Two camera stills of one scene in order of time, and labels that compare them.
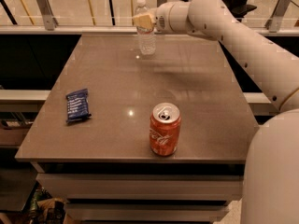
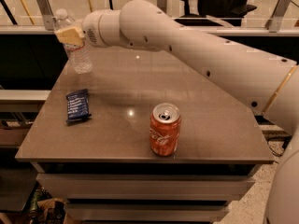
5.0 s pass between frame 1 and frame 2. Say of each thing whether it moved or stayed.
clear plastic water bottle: moved
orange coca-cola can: stayed
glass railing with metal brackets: stayed
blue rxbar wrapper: stayed
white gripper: moved
